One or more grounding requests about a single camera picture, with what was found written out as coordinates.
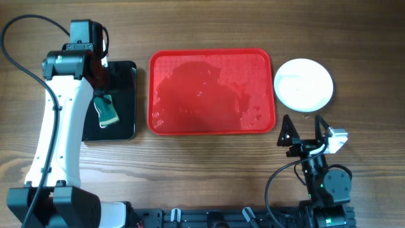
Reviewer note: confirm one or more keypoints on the green yellow sponge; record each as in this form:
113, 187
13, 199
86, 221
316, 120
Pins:
107, 114

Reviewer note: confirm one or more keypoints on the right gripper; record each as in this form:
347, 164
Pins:
307, 145

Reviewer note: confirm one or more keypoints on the white plate with green stain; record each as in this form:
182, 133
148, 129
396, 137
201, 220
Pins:
303, 85

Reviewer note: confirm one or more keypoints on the black rectangular tray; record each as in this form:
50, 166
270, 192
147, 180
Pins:
122, 93

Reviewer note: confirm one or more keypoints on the red plastic tray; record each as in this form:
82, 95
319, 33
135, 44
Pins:
210, 91

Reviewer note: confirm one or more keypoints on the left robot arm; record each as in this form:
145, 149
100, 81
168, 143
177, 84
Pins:
88, 98

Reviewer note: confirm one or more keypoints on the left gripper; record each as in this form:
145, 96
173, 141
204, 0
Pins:
98, 92

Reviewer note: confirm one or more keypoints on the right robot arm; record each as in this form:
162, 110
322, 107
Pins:
328, 186

